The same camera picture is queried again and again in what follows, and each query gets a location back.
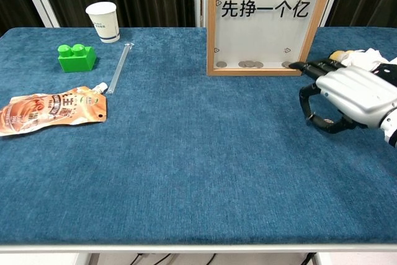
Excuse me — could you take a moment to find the orange spout pouch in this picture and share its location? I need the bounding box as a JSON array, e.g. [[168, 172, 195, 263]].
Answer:
[[0, 82, 109, 137]]

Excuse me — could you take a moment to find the blue fabric table mat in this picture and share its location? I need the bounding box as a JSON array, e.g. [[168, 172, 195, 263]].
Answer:
[[0, 27, 397, 246]]

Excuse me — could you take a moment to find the wooden framed coin bank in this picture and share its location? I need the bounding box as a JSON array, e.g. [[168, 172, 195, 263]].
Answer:
[[207, 0, 338, 77]]

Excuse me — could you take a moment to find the clear wrapped straw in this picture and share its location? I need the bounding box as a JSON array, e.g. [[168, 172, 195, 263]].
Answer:
[[107, 42, 135, 95]]

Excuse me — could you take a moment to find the plush penguin toy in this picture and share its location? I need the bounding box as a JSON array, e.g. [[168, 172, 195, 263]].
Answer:
[[329, 48, 397, 88]]

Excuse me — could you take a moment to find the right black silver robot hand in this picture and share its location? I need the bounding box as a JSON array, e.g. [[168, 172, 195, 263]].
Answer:
[[289, 58, 397, 135]]

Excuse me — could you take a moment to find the green building block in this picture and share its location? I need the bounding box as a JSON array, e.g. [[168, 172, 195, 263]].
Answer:
[[57, 43, 97, 73]]

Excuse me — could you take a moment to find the white paper cup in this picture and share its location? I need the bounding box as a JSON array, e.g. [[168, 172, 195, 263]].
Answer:
[[85, 1, 121, 43]]

